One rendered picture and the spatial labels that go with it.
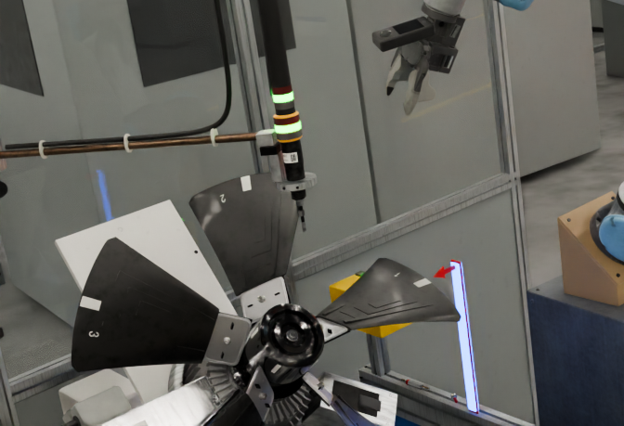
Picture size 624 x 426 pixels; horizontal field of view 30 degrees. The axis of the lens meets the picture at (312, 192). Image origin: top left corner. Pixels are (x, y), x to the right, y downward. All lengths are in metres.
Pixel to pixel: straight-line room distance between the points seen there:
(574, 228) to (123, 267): 1.02
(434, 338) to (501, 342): 0.29
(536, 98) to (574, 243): 4.07
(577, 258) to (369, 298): 0.55
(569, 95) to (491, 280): 3.37
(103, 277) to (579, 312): 1.05
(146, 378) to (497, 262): 1.54
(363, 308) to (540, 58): 4.53
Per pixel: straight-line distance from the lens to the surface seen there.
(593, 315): 2.49
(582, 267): 2.53
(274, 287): 2.06
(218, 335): 2.00
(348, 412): 2.02
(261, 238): 2.11
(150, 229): 2.32
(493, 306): 3.49
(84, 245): 2.27
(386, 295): 2.17
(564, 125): 6.73
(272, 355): 1.95
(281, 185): 1.97
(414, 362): 3.30
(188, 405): 2.06
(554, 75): 6.63
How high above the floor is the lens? 2.02
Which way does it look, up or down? 17 degrees down
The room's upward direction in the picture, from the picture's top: 9 degrees counter-clockwise
